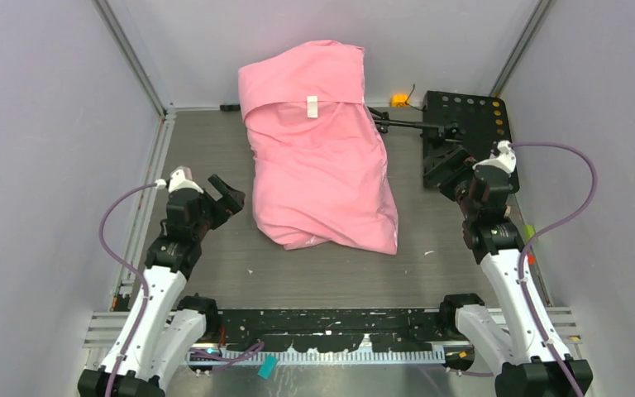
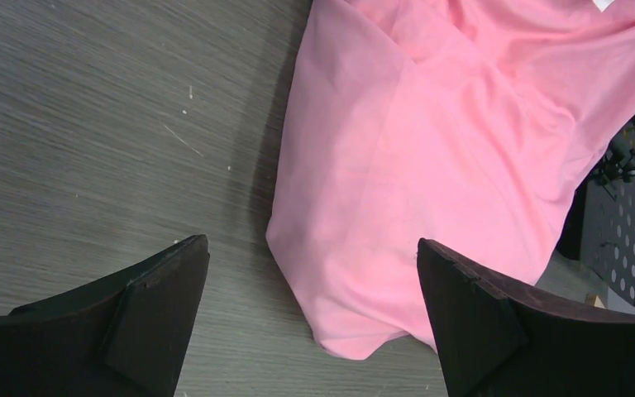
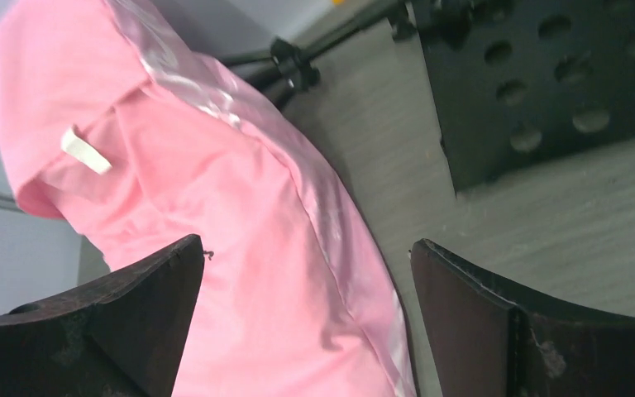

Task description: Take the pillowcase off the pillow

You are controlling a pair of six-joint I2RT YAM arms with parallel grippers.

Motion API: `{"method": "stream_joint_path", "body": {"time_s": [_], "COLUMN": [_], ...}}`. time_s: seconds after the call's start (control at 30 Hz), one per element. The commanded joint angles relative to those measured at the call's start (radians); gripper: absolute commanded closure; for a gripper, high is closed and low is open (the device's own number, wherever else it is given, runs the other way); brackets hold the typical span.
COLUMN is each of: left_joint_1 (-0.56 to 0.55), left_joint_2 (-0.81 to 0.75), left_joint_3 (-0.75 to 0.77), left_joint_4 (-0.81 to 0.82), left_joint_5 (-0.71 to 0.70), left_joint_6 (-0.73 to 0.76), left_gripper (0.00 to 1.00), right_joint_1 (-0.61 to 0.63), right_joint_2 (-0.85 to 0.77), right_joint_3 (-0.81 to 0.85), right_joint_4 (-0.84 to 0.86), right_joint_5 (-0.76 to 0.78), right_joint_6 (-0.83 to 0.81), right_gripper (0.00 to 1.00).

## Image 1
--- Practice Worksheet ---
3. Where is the pink pillowcase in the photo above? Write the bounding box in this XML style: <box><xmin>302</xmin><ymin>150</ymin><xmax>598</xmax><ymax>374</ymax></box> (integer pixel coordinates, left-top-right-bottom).
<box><xmin>238</xmin><ymin>41</ymin><xmax>399</xmax><ymax>255</ymax></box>

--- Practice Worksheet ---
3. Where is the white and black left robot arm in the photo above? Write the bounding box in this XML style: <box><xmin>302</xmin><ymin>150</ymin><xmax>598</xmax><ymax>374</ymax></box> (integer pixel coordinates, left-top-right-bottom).
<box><xmin>77</xmin><ymin>167</ymin><xmax>246</xmax><ymax>396</ymax></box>

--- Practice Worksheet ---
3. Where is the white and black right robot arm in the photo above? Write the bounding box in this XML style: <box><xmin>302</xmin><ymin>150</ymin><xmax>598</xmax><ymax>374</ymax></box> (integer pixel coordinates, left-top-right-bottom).
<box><xmin>430</xmin><ymin>141</ymin><xmax>594</xmax><ymax>396</ymax></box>

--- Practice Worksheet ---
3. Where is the black perforated music stand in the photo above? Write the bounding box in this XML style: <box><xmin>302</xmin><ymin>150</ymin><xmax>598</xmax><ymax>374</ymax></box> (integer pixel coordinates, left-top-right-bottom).
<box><xmin>368</xmin><ymin>90</ymin><xmax>512</xmax><ymax>187</ymax></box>

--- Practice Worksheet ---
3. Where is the orange yellow small device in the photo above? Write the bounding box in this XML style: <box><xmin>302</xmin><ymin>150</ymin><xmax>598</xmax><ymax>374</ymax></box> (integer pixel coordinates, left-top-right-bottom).
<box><xmin>389</xmin><ymin>93</ymin><xmax>410</xmax><ymax>108</ymax></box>

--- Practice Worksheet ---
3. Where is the green small block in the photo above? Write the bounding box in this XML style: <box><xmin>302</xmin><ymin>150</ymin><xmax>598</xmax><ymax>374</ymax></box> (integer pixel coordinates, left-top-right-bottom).
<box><xmin>523</xmin><ymin>224</ymin><xmax>536</xmax><ymax>242</ymax></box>

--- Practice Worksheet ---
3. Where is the teal tape piece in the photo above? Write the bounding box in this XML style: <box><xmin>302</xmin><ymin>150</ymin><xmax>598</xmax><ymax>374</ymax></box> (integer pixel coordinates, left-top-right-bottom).
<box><xmin>257</xmin><ymin>355</ymin><xmax>279</xmax><ymax>380</ymax></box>

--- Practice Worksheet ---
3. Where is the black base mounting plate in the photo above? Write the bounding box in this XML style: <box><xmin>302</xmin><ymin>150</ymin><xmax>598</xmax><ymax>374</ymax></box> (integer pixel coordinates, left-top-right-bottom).
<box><xmin>197</xmin><ymin>309</ymin><xmax>470</xmax><ymax>353</ymax></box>

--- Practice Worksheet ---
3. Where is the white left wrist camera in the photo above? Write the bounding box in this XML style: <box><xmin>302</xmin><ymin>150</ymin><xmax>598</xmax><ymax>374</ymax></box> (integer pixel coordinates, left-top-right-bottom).
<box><xmin>167</xmin><ymin>166</ymin><xmax>204</xmax><ymax>194</ymax></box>

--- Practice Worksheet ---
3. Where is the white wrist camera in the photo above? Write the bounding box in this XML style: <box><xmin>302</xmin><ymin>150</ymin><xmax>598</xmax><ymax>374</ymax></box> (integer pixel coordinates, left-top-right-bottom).
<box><xmin>473</xmin><ymin>140</ymin><xmax>517</xmax><ymax>175</ymax></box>
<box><xmin>167</xmin><ymin>166</ymin><xmax>204</xmax><ymax>194</ymax></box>

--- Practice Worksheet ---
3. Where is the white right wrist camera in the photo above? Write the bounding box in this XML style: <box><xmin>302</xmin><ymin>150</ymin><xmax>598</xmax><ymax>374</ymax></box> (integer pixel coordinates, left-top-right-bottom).
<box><xmin>473</xmin><ymin>140</ymin><xmax>517</xmax><ymax>175</ymax></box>

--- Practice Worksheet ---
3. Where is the small black wall clip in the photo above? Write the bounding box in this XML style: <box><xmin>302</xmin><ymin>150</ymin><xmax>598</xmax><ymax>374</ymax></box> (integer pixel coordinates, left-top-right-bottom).
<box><xmin>219</xmin><ymin>103</ymin><xmax>241</xmax><ymax>112</ymax></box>

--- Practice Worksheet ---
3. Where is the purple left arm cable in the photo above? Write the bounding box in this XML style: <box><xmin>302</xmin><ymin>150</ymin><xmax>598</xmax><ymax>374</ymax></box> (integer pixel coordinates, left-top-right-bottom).
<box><xmin>98</xmin><ymin>180</ymin><xmax>168</xmax><ymax>397</ymax></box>

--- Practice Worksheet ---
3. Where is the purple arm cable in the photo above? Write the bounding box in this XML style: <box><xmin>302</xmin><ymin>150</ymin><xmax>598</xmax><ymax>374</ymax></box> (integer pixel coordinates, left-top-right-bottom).
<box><xmin>98</xmin><ymin>180</ymin><xmax>168</xmax><ymax>397</ymax></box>
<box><xmin>508</xmin><ymin>142</ymin><xmax>599</xmax><ymax>397</ymax></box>

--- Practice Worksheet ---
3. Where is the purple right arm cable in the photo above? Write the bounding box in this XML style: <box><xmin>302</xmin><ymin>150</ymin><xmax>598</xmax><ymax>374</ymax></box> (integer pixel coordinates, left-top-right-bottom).
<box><xmin>508</xmin><ymin>142</ymin><xmax>599</xmax><ymax>397</ymax></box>

